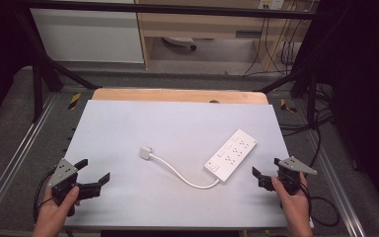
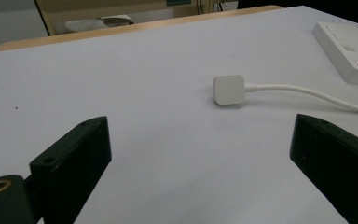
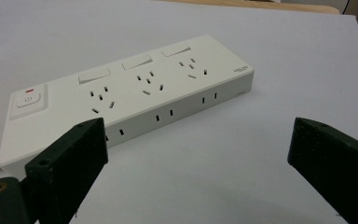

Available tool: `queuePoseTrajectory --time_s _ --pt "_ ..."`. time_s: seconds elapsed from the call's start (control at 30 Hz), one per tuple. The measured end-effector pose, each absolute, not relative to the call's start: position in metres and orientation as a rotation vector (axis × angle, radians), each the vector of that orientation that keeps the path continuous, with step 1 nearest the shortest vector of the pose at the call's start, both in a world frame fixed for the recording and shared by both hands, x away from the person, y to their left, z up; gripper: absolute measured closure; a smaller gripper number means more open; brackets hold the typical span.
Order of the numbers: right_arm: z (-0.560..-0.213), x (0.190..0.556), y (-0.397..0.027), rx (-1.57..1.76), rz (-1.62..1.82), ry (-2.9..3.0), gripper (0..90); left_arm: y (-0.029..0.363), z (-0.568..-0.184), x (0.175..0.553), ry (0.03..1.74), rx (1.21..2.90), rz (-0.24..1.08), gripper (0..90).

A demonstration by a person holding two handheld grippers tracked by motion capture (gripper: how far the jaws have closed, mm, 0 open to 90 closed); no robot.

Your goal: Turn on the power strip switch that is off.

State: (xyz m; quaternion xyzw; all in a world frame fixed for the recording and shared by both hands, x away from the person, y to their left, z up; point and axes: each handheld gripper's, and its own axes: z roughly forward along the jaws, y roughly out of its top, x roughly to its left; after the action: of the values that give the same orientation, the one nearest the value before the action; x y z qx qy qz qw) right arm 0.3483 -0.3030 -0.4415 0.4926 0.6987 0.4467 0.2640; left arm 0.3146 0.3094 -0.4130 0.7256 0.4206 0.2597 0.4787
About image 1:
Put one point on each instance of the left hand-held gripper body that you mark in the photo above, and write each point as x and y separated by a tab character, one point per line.
63	172

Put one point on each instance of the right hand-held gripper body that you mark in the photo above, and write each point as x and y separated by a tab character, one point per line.
289	174

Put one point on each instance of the person's right hand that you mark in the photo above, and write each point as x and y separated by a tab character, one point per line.
295	205

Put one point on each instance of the person's left hand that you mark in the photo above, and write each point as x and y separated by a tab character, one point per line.
53	212

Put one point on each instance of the white power strip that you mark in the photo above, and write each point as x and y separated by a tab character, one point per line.
232	154

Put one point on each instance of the white power plug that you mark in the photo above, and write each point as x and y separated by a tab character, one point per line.
145	153

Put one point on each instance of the white table board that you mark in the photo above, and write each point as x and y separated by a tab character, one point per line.
164	131

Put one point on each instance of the black curtain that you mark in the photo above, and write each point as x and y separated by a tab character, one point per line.
365	98
0	49

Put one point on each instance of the wooden table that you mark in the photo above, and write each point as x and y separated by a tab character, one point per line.
177	95

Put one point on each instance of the white cabinet panel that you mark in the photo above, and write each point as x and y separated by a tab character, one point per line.
85	36

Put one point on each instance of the light wooden desk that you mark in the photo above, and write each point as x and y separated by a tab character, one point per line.
210	24

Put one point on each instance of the grey power strip under desk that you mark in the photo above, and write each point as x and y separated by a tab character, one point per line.
179	40

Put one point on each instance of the aluminium rail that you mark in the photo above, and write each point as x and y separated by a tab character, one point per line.
339	184
16	151

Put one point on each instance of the white wall outlet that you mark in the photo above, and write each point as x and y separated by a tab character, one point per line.
271	4

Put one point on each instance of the black metal frame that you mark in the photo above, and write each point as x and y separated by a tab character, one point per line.
177	10

